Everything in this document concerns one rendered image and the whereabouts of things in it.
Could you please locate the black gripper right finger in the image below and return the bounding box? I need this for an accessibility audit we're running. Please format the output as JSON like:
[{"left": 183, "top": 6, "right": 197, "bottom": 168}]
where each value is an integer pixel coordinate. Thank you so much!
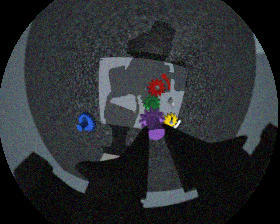
[{"left": 162, "top": 123, "right": 247, "bottom": 193}]

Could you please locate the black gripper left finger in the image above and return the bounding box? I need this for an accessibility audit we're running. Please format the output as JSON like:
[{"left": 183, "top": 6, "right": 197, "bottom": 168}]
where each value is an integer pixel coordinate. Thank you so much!
[{"left": 75, "top": 124, "right": 149, "bottom": 199}]

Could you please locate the yellow gear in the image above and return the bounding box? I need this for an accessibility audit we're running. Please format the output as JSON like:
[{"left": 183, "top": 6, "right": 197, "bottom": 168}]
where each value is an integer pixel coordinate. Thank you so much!
[{"left": 162, "top": 113, "right": 177, "bottom": 127}]

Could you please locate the grey flat board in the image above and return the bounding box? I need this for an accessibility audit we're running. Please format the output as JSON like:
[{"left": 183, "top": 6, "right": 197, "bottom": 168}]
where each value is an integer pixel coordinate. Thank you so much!
[{"left": 99, "top": 57, "right": 189, "bottom": 128}]

